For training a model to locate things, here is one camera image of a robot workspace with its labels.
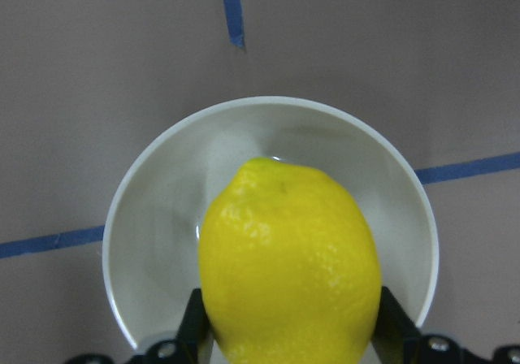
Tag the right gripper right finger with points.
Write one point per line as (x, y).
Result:
(396, 337)

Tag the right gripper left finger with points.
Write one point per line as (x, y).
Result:
(194, 337)

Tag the yellow lemon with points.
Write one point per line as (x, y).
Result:
(289, 269)

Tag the white ceramic bowl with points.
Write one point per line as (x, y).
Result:
(149, 250)

